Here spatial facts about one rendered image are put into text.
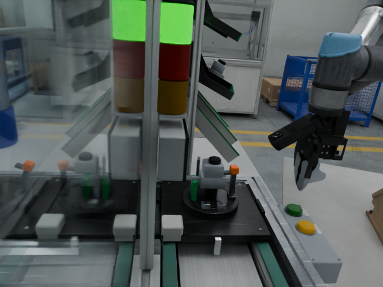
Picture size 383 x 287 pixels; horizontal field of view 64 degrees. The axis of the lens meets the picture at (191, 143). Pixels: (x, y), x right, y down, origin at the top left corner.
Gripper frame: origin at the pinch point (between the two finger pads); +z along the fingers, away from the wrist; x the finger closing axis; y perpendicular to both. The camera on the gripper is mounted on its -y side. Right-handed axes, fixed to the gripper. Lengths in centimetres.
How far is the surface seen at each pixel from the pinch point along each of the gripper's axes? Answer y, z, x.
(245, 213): -12.7, 6.6, -2.4
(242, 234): -15.5, 6.6, -10.3
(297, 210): 0.8, 6.4, -1.3
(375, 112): 343, 90, 423
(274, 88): 176, 70, 479
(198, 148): -16, 18, 62
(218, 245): -21.0, 8.3, -11.8
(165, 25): -34, -35, -20
